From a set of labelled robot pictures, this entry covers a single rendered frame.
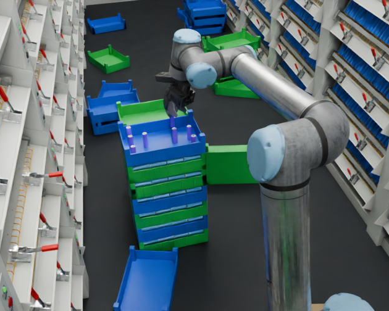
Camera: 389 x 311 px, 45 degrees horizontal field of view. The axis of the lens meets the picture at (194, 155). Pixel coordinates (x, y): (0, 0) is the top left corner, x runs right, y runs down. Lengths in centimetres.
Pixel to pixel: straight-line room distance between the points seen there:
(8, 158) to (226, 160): 138
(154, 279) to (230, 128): 117
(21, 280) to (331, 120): 75
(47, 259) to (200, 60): 74
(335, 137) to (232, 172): 131
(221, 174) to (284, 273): 122
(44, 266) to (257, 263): 96
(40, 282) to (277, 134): 72
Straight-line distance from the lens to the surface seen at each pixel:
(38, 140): 145
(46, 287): 131
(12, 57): 133
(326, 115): 107
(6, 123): 119
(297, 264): 115
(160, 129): 188
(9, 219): 116
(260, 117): 288
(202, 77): 148
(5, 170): 104
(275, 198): 105
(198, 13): 400
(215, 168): 229
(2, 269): 88
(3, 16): 128
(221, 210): 221
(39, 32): 174
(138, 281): 195
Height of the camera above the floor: 151
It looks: 36 degrees down
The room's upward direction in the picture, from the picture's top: 3 degrees counter-clockwise
